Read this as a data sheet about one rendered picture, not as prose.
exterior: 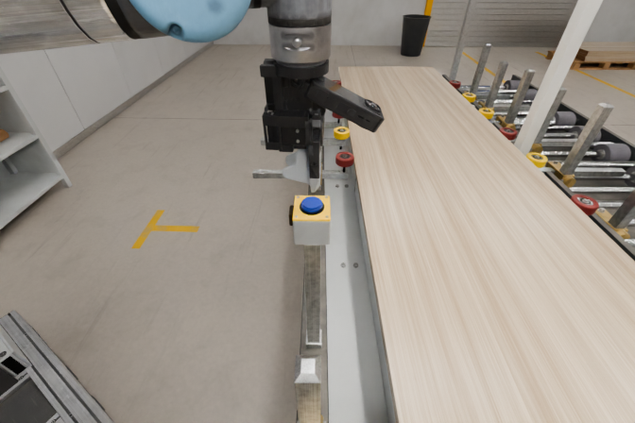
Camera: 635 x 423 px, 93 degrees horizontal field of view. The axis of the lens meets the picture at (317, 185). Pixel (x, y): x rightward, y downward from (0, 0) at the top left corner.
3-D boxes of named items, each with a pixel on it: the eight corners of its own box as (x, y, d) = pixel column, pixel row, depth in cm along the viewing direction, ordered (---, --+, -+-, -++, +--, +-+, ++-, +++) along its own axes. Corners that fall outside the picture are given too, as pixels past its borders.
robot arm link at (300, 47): (332, 17, 39) (330, 29, 32) (331, 55, 42) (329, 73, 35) (274, 17, 39) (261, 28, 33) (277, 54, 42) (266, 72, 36)
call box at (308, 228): (294, 247, 59) (292, 218, 55) (296, 223, 65) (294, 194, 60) (330, 247, 59) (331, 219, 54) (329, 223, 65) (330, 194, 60)
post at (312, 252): (305, 347, 87) (300, 241, 60) (306, 331, 91) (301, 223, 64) (321, 348, 87) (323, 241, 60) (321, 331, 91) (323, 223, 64)
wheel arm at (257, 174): (253, 179, 138) (251, 172, 136) (254, 176, 141) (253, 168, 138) (348, 180, 138) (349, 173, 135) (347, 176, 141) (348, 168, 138)
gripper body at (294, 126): (275, 130, 49) (267, 52, 42) (328, 132, 49) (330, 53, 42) (266, 155, 43) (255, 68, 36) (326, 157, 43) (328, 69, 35)
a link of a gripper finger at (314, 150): (309, 166, 49) (308, 116, 43) (320, 166, 49) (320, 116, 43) (307, 183, 45) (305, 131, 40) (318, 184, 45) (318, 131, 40)
